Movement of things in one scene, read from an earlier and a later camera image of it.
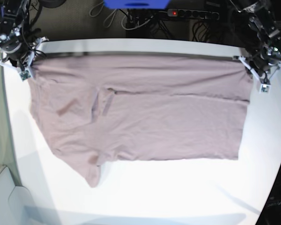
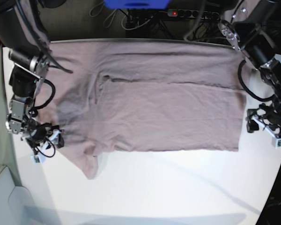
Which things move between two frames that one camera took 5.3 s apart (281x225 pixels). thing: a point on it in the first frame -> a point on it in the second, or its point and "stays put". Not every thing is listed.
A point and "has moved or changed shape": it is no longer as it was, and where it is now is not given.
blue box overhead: x=136 y=4 stays put
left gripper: x=18 y=57 -> x=38 y=132
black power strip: x=193 y=14 stays put
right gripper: x=262 y=63 -> x=277 y=118
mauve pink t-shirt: x=96 y=109 has moved or changed shape
